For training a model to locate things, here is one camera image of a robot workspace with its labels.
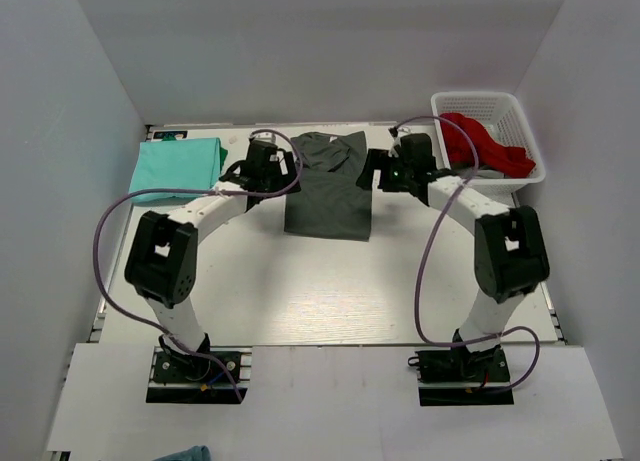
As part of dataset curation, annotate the dark grey t-shirt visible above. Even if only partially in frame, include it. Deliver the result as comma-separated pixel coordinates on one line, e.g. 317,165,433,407
284,131,372,241

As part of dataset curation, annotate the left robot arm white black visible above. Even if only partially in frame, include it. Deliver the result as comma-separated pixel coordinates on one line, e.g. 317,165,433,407
124,139,300,355

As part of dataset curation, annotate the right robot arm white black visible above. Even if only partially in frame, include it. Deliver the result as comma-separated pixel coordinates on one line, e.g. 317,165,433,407
356,134,550,354

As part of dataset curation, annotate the folded green t-shirt underneath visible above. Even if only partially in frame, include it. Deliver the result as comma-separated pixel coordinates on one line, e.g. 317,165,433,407
219,146,228,169

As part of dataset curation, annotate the grey t-shirt in basket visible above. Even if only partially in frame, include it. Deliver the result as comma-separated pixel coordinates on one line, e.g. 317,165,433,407
454,165,509,180

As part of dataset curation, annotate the folded teal t-shirt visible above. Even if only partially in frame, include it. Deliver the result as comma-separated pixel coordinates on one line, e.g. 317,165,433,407
129,138,222,192

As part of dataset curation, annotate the red t-shirt in basket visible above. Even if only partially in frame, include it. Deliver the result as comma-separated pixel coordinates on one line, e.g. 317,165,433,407
441,113,536,178

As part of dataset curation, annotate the white plastic laundry basket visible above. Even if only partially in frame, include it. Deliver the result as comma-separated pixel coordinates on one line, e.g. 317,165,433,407
431,91,546,196

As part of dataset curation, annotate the dark label sticker on table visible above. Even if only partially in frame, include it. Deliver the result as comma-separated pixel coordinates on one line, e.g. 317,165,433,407
152,130,188,141

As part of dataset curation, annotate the blue cloth at bottom edge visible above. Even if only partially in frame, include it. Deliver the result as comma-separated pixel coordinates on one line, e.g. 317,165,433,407
165,445,212,461

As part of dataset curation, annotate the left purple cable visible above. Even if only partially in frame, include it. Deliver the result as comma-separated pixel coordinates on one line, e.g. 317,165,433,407
93,129,304,403

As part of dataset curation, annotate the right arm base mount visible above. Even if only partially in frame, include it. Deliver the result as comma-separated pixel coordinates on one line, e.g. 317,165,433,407
407,348,514,407

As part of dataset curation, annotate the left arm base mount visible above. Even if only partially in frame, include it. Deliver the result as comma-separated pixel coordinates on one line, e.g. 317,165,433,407
145,347,252,405

